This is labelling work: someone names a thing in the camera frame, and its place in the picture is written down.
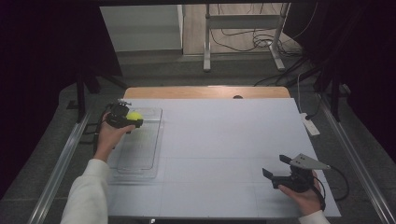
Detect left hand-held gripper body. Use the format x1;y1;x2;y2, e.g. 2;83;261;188
106;99;135;129

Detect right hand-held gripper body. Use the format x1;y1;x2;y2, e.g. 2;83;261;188
272;153;331;193

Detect yellow tennis ball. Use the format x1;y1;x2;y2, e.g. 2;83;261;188
125;110;144;122

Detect clear plastic container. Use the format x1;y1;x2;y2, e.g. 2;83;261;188
107;106;164;181

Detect person's right hand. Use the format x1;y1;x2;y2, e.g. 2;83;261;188
277;171;323;217

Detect person's left hand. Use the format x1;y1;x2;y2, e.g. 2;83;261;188
92;112;136;164

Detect white power strip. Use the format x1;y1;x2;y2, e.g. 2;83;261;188
300;112;321;137

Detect black metal stand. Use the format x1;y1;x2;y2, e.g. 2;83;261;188
284;62;345;123
65;69;129;124

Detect wooden table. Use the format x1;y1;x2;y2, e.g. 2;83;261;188
123;86;291;100

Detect white table board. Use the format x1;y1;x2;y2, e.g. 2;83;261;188
106;97;342;218

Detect dark curtain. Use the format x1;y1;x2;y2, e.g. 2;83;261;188
281;0;396;157
0;0;123;200

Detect white cabinet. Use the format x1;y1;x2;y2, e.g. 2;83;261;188
99;4;185;53

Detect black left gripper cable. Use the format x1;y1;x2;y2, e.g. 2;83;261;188
81;104;114;154

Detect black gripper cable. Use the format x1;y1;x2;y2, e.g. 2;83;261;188
81;104;114;154
315;165;350;203

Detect black floor frame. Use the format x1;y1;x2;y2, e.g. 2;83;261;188
78;122;102;145

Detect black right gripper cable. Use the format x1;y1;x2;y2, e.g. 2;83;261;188
315;165;350;203

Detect black plug cable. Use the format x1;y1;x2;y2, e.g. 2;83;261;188
304;92;323;121

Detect aluminium rail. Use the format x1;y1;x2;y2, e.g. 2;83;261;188
27;112;92;224
318;92;396;224

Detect white power cable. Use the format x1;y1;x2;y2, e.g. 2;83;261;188
296;72;305;115

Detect bundle of black floor cables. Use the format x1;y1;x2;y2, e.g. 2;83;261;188
209;3;318;59

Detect grey metal desk frame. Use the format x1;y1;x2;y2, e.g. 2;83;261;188
203;3;291;73

